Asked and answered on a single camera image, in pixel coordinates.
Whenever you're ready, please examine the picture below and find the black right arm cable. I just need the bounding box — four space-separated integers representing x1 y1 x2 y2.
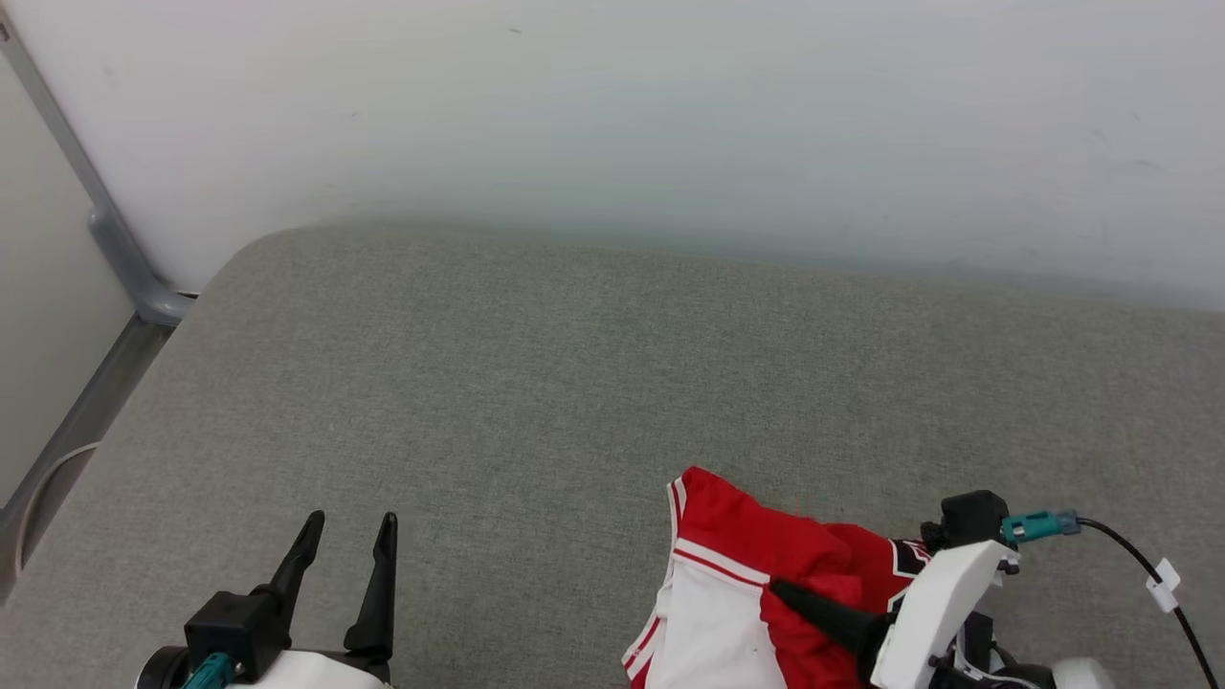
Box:
1076 517 1225 689

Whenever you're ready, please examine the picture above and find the teal left camera connector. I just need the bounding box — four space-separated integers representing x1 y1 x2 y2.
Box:
179 652 238 689

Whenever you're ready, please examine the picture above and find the red white sports jersey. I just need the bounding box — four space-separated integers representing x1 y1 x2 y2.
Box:
622 466 935 689

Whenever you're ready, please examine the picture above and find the white cable tag clip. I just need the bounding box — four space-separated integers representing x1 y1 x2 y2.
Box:
1145 557 1182 614

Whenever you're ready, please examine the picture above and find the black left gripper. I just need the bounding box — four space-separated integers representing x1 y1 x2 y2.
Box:
134 510 399 689

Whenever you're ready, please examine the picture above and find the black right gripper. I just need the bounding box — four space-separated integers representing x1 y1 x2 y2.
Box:
769 578 1017 689

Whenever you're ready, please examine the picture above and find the teal right camera connector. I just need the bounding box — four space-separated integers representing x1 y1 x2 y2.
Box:
999 509 1081 547

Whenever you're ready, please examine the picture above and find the teal camera connector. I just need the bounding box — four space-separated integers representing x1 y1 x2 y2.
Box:
999 509 1081 547
179 652 238 689

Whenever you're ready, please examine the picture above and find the grey metal door frame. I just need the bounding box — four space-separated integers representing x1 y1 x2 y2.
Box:
0 19 199 606

